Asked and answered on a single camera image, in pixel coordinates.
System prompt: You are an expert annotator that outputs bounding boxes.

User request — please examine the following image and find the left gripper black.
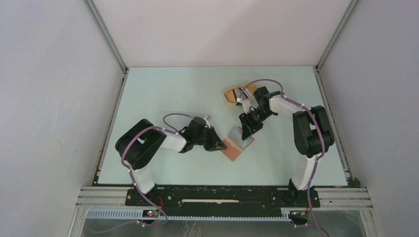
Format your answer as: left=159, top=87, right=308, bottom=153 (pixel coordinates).
left=193, top=126, right=227, bottom=152

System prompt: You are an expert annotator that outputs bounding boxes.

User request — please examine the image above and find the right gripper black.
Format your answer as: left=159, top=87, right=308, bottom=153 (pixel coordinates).
left=238, top=108, right=274, bottom=141

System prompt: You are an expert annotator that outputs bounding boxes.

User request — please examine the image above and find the brown leather card holder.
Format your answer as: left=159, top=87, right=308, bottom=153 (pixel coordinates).
left=221, top=127, right=254, bottom=161

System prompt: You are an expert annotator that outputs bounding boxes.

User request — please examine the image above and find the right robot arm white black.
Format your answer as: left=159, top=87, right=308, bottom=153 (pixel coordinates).
left=236, top=86, right=335, bottom=206

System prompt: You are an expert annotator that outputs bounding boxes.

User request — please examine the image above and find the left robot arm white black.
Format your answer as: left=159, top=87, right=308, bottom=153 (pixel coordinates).
left=115, top=117, right=227, bottom=206

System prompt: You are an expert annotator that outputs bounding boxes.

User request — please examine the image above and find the stack of cards in tray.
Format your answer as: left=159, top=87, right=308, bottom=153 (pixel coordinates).
left=225, top=86, right=254, bottom=103

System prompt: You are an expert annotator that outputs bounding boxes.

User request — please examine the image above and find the cream oval tray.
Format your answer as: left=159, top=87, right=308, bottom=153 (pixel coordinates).
left=224, top=82, right=257, bottom=107

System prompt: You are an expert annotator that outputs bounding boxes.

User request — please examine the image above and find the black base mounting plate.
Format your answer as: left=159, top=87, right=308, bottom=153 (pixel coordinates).
left=125, top=185, right=320, bottom=217

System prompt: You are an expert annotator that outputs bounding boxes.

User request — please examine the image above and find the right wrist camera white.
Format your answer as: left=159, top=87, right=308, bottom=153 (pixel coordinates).
left=236, top=98, right=251, bottom=113

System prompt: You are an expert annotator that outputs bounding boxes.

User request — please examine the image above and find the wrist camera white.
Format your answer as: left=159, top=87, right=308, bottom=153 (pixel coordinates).
left=236, top=98, right=251, bottom=113
left=203, top=115, right=211, bottom=128

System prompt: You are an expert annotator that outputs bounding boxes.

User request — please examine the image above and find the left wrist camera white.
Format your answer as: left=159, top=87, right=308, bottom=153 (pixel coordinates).
left=203, top=115, right=211, bottom=128

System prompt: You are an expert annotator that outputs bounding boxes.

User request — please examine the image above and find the grey cable duct rail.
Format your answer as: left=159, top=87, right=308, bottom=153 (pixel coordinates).
left=85, top=208, right=291, bottom=221

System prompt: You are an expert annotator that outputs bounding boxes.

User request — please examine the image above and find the aluminium frame front rail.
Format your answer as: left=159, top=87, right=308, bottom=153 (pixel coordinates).
left=76, top=186, right=373, bottom=211

